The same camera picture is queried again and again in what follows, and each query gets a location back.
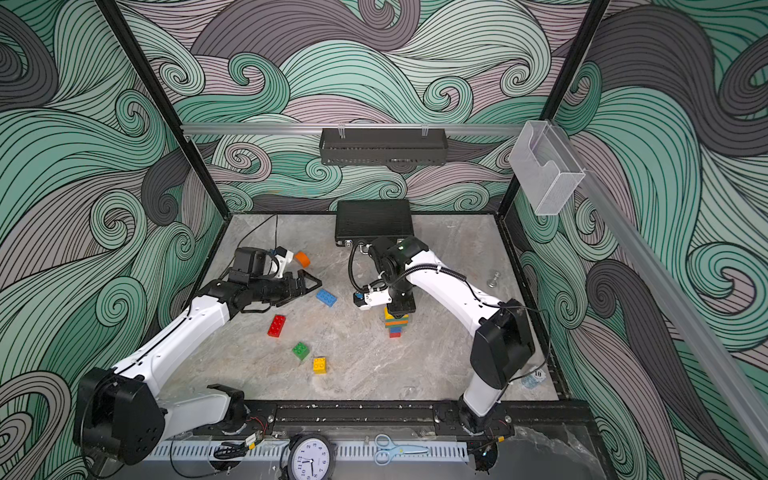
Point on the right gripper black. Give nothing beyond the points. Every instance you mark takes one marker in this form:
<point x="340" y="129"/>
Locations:
<point x="398" y="309"/>

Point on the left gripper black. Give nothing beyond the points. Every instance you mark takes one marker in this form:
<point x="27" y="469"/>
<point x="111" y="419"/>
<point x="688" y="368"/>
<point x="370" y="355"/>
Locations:
<point x="289" y="288"/>

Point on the light green square lego brick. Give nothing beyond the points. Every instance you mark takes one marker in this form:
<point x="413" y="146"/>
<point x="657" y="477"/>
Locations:
<point x="301" y="351"/>

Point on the yellow square lego brick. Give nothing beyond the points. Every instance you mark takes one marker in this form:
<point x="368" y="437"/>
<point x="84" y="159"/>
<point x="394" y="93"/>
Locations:
<point x="319" y="365"/>

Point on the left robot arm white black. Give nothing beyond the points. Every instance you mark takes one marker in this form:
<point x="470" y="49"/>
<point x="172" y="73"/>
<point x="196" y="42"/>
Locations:
<point x="138" y="379"/>

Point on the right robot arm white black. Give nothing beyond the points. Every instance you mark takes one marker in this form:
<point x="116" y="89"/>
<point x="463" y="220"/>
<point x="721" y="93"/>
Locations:
<point x="502" y="339"/>

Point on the light blue long lego brick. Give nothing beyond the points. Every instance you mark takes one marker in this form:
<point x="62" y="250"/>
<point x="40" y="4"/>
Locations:
<point x="326" y="297"/>

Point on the red long lego brick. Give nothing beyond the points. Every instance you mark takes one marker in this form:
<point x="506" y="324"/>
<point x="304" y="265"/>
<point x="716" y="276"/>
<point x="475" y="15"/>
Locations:
<point x="276" y="326"/>

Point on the orange half-round block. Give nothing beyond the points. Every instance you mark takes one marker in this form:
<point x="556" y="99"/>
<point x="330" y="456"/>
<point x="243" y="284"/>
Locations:
<point x="302" y="259"/>

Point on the black hard case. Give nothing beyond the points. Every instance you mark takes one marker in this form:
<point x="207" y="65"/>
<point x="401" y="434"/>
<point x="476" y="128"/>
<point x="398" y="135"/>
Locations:
<point x="367" y="220"/>

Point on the silver metal peg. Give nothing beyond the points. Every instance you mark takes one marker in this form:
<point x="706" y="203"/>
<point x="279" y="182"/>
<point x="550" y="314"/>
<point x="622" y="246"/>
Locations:
<point x="494" y="280"/>

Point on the white analog clock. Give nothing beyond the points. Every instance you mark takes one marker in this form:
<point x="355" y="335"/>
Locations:
<point x="311" y="457"/>

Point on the light blue scissors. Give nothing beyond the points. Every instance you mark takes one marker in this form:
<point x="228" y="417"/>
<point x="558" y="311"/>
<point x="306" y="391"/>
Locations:
<point x="387" y="450"/>

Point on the black wall shelf tray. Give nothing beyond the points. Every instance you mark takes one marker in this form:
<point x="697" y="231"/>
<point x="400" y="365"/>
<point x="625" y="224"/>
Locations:
<point x="383" y="147"/>

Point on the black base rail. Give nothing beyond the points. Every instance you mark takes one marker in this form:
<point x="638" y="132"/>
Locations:
<point x="443" y="418"/>

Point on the clear plastic wall holder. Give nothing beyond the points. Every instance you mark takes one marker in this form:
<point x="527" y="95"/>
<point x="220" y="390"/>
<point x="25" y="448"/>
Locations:
<point x="546" y="165"/>

